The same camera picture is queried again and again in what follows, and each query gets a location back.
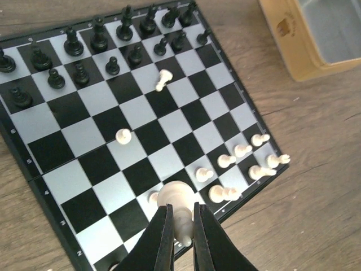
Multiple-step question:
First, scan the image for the yellow metal tin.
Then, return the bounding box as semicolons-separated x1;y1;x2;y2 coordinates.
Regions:
259;0;360;82

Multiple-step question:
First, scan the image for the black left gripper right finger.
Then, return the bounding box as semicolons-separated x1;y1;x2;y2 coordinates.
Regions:
193;202;256;271

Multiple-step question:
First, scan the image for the white pawn mid board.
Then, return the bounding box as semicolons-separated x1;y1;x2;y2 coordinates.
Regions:
115;128;132;145

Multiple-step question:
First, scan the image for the white king e1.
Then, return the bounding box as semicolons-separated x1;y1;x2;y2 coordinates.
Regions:
208;185;241;203

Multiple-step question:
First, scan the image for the white queen d1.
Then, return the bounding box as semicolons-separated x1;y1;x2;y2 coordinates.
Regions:
157;181;196;247

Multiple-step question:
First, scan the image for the white pawn e2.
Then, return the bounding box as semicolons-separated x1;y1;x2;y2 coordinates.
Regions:
217;154;236;168

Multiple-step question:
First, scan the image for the white pawn c2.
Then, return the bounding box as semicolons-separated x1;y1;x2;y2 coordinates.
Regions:
148;191;159;207

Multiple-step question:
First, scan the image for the white rook h1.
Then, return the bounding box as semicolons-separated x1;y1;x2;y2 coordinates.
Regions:
266;154;290;168

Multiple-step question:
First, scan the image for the white pawn d2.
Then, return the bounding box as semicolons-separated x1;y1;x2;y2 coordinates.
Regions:
195;167;214;182

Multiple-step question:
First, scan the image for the row of black chess pieces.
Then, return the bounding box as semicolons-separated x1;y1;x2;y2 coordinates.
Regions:
1;3;219;119

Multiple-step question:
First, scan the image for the black and silver chessboard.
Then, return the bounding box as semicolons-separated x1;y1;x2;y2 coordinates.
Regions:
1;1;287;270

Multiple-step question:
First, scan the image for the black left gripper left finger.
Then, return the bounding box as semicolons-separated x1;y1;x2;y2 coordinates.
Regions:
114;204;174;271

